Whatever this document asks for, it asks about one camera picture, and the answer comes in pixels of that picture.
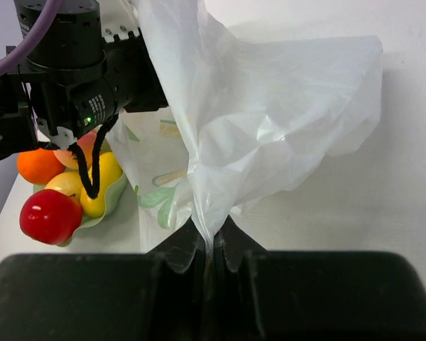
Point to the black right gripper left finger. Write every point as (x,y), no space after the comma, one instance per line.
(151,296)

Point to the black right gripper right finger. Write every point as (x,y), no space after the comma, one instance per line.
(314,295)

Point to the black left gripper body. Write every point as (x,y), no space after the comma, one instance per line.
(79,81)

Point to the yellow fake banana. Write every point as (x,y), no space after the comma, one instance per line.
(111,185)

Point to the orange fake fruit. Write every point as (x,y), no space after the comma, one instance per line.
(39,166)

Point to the red fake apple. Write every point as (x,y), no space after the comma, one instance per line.
(50,217)

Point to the white plastic bag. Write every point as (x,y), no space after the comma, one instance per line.
(244,120)

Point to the peach coloured fake peach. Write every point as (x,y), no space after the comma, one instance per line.
(86,143)

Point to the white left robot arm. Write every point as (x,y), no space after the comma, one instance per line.
(18,127)

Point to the green wavy glass bowl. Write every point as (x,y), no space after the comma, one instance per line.
(53,214)

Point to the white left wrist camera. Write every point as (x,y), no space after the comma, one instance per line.
(118,18)

